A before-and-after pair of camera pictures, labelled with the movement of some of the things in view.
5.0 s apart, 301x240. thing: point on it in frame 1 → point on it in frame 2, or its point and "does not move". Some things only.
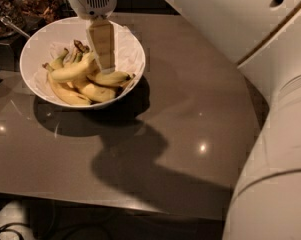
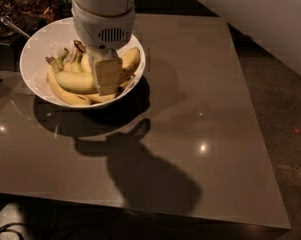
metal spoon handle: [8, 21] does not move
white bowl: [45, 43] does not move
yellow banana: [77, 70] → [88, 82]
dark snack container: [38, 5] does not move
